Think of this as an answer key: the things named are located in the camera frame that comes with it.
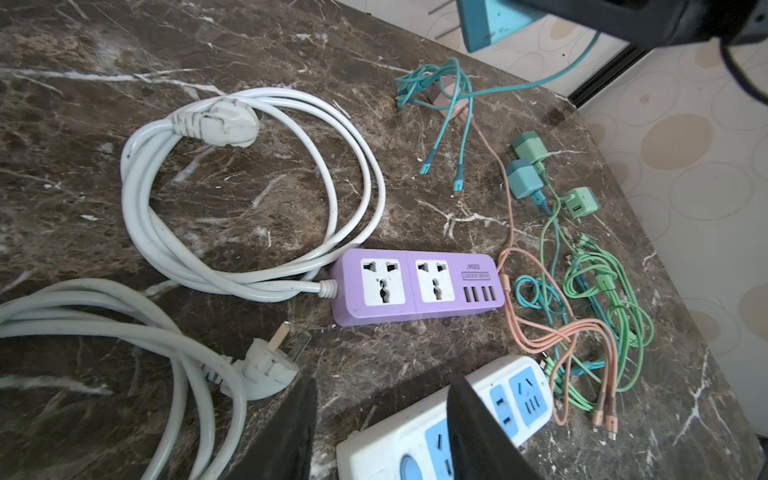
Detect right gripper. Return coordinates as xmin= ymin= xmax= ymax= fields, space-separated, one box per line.
xmin=524 ymin=0 xmax=759 ymax=49

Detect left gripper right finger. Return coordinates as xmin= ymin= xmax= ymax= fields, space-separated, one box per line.
xmin=446 ymin=376 xmax=541 ymax=479

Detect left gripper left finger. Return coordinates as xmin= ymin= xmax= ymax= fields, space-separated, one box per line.
xmin=226 ymin=377 xmax=317 ymax=480

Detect dark green charger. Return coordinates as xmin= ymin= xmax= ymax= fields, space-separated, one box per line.
xmin=512 ymin=131 xmax=549 ymax=163

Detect white blue power strip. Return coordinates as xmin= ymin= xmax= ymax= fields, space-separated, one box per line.
xmin=336 ymin=355 xmax=553 ymax=479

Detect purple power strip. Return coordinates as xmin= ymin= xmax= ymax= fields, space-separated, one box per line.
xmin=331 ymin=248 xmax=505 ymax=327

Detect light green charger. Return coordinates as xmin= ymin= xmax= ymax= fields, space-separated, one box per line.
xmin=561 ymin=186 xmax=600 ymax=218

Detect blue teal charger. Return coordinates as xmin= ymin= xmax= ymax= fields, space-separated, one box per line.
xmin=505 ymin=159 xmax=544 ymax=200

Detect pink charger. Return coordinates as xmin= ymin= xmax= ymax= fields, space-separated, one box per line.
xmin=431 ymin=76 xmax=469 ymax=121

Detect white strip grey cord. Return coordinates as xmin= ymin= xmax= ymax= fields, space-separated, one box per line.
xmin=0 ymin=277 xmax=313 ymax=480

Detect pink usb cable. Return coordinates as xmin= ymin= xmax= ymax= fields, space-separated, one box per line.
xmin=467 ymin=113 xmax=620 ymax=442

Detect green usb cable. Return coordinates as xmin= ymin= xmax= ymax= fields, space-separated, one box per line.
xmin=533 ymin=158 xmax=656 ymax=414

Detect teal usb cable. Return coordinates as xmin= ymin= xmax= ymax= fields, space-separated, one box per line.
xmin=394 ymin=32 xmax=601 ymax=194

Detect purple strip white cord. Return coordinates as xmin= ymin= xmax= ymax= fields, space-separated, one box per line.
xmin=119 ymin=87 xmax=388 ymax=304

